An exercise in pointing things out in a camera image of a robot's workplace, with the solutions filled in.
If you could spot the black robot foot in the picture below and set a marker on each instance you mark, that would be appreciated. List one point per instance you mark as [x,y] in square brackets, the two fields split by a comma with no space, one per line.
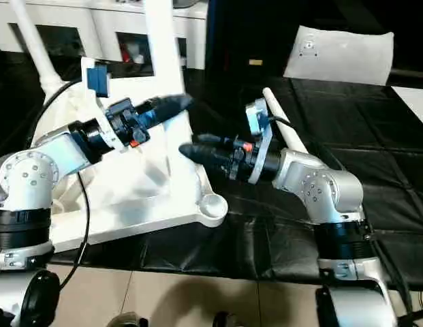
[129,320]

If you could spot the white plastic table top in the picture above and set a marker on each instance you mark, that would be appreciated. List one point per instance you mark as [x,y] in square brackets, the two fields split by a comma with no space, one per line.
[129,177]

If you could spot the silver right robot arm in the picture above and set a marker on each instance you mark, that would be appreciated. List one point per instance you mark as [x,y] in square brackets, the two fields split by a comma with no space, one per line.
[320,184]

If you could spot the black work mat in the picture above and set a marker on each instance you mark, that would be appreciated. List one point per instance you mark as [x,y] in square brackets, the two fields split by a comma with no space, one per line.
[368,136]

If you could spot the black cabinet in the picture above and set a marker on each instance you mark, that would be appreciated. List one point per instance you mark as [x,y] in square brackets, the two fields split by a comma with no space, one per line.
[245,30]

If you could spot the red packet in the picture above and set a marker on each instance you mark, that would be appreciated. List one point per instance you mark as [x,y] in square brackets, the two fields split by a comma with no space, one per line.
[125,52]

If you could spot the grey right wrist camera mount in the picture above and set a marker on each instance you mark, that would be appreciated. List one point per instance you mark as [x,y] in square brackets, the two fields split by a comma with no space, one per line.
[259,116]

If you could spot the white plastic table leg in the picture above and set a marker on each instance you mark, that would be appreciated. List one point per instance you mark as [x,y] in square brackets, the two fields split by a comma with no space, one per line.
[282,112]
[163,44]
[34,44]

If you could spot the white chair back panel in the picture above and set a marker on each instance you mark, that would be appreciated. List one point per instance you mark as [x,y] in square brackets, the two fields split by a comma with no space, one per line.
[340,54]

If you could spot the white sheet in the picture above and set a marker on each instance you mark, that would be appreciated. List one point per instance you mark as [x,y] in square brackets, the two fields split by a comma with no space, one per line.
[413,102]

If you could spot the small yellow label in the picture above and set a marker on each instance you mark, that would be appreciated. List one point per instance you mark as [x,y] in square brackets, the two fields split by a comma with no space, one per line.
[255,62]

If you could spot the white cabinet with glass doors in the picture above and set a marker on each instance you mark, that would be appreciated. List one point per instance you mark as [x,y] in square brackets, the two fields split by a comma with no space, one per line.
[78,17]

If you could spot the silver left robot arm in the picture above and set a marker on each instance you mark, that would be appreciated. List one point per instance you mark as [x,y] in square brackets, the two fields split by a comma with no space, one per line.
[34,170]

